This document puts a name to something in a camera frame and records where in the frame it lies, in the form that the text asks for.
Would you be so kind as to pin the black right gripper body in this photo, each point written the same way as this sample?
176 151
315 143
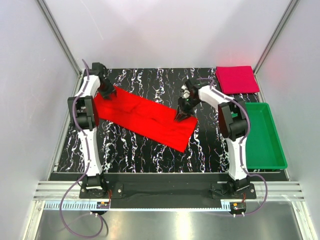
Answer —
186 105

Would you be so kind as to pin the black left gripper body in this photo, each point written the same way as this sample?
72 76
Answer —
106 88

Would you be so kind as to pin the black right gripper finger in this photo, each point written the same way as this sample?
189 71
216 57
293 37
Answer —
184 117
178 117

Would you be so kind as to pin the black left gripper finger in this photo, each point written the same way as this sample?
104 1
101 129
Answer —
114 94
107 97

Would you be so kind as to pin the red t shirt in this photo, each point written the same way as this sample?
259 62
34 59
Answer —
146 118

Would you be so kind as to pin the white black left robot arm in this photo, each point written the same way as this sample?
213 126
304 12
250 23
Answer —
84 117

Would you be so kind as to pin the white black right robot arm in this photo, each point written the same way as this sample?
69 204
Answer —
233 122

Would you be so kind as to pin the black marbled table mat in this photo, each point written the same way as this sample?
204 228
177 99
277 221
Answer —
123 151

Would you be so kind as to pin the folded magenta t shirt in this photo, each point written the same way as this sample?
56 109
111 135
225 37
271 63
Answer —
237 80

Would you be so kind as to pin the green plastic tray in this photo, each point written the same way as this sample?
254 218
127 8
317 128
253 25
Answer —
263 146

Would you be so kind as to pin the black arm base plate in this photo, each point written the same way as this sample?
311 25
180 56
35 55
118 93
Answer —
198 198

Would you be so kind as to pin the left aluminium frame post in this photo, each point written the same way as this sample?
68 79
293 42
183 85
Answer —
58 35

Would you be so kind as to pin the aluminium frame post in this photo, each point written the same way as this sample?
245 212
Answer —
58 35
288 12

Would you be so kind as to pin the aluminium front rail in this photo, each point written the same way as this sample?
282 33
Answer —
275 190

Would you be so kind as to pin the white slotted cable duct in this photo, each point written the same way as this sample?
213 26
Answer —
100 206

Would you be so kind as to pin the right aluminium frame post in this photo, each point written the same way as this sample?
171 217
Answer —
288 12

